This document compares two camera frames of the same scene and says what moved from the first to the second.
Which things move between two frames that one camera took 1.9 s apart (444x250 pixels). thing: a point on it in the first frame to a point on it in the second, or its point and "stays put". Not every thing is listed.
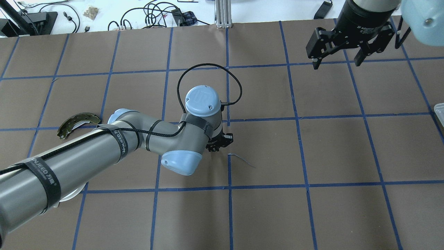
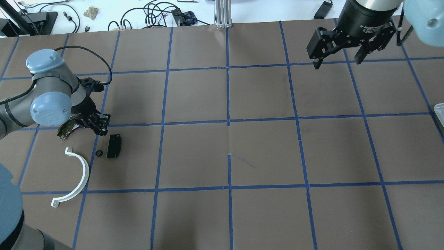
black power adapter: (323, 10) stays put
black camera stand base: (32, 23) stays put
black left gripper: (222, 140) to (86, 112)
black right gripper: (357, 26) stays put
